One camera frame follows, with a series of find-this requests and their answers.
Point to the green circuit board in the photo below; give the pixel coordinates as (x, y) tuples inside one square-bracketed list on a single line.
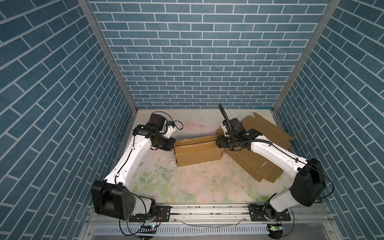
[(147, 230), (275, 228)]

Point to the aluminium front rail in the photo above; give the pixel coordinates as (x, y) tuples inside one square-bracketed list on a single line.
[(232, 213)]

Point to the left green circuit board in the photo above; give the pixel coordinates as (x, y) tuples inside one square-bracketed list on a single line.
[(147, 230)]

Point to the white slotted cable duct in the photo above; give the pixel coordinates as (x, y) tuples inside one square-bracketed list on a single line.
[(183, 230)]

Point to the right green circuit board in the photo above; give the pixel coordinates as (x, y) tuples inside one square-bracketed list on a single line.
[(275, 228)]

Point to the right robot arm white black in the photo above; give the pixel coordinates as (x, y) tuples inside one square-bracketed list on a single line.
[(306, 188)]

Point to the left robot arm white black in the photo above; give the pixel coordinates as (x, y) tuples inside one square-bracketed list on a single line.
[(113, 196)]

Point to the aluminium corner post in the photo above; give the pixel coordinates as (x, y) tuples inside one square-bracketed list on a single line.
[(318, 30), (93, 22)]

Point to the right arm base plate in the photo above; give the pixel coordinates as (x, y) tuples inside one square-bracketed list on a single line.
[(260, 213)]

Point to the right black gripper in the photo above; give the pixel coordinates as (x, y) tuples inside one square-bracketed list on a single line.
[(220, 142)]

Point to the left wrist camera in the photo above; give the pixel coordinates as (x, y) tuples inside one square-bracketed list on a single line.
[(170, 128)]

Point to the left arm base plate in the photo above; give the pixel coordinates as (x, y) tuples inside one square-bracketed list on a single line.
[(160, 211)]

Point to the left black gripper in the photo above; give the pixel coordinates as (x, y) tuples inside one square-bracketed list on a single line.
[(170, 144)]

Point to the brown cardboard box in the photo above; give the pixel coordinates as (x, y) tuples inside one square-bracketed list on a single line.
[(197, 151), (268, 159)]

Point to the right aluminium corner post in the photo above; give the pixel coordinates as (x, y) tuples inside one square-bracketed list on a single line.
[(318, 30)]

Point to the left aluminium corner post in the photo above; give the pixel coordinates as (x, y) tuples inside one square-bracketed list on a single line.
[(93, 22)]

